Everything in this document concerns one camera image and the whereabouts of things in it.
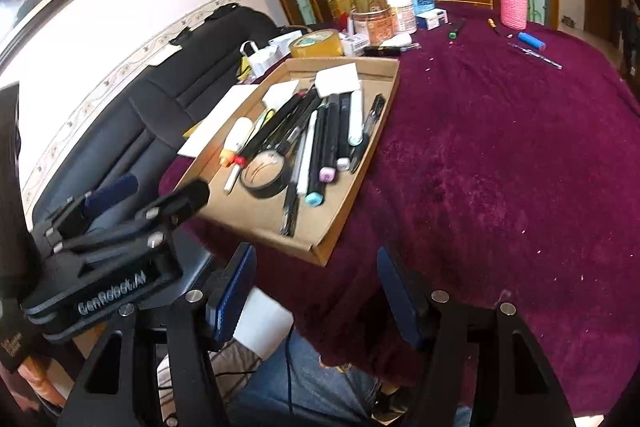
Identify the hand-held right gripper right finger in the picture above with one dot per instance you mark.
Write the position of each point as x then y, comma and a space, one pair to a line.
400, 299

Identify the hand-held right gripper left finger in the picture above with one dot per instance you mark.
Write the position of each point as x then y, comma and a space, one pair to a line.
235, 294

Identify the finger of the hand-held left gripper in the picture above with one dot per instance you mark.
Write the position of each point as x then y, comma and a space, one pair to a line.
185, 199
112, 189

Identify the white slim pen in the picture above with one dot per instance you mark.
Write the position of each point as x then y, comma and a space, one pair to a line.
231, 182

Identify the shallow cardboard box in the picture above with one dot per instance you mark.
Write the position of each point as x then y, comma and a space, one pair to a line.
260, 222

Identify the white glue tube orange cap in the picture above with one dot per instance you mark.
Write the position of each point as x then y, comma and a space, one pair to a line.
237, 137

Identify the black marker red cap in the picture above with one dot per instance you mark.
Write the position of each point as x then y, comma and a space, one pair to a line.
267, 134

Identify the black marker light blue cap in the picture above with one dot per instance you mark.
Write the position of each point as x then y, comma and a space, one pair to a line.
317, 172

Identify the plain black marker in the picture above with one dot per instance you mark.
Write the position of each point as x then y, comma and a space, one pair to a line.
295, 119

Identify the small white charger cube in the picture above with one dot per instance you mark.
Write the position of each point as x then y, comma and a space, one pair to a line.
280, 94

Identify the black marker pink cap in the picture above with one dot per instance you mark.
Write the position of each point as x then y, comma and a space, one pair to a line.
327, 147

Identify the black marker grey cap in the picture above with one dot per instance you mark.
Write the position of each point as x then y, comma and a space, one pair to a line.
345, 132

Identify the thick white marker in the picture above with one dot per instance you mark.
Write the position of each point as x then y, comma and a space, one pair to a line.
355, 117

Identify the large white charger plug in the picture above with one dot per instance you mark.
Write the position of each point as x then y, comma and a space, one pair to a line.
340, 79

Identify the white block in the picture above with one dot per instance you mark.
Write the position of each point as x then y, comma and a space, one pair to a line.
262, 322

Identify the dark leather chair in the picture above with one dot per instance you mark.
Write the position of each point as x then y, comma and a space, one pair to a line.
115, 142

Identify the black tape roll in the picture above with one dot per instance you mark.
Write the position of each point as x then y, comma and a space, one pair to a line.
250, 187

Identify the yellow envelope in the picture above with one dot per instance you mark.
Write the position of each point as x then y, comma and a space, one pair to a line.
193, 128

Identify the white paper sheet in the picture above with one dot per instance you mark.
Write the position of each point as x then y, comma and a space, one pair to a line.
220, 117

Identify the clear gel pen black grip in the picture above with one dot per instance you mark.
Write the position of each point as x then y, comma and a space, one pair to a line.
290, 207

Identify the yellow black pen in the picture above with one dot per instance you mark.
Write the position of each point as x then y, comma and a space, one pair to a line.
266, 116

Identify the person's leg in jeans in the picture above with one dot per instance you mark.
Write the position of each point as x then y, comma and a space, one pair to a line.
310, 389

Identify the white marker pen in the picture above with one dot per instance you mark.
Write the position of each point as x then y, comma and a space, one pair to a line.
306, 157

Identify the purple velvet tablecloth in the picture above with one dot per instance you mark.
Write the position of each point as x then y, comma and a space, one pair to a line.
500, 182

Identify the white paper bag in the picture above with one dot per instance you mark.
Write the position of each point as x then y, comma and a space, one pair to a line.
260, 59

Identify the black bag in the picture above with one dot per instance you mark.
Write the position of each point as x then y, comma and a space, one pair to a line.
225, 37

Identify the white paper packet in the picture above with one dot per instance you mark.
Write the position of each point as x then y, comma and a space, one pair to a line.
285, 42

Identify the yellow packing tape roll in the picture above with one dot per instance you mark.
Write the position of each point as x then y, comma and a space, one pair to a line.
317, 48

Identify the small white barcode box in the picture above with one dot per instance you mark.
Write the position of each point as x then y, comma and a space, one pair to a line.
356, 43

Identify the black gold lipstick tube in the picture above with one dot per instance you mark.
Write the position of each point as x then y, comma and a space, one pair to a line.
382, 51

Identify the gold brown carton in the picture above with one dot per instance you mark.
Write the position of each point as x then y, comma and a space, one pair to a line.
339, 4

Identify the clear pen cap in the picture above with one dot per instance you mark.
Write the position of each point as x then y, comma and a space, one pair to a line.
413, 47

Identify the clear jar orange print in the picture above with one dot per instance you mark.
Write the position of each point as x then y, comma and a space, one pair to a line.
375, 29

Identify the white oval eraser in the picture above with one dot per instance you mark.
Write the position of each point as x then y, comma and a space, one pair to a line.
400, 39

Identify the black pen green tip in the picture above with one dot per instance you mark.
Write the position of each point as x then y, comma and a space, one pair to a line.
457, 28

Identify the silver metal pen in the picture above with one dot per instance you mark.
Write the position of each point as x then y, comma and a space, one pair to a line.
535, 56

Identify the small blue white box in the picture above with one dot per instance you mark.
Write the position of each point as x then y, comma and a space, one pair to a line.
432, 19

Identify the white medicine bottle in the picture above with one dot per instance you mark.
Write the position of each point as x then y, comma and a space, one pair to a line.
402, 12

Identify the blue lighter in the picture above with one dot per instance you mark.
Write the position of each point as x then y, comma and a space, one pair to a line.
530, 41

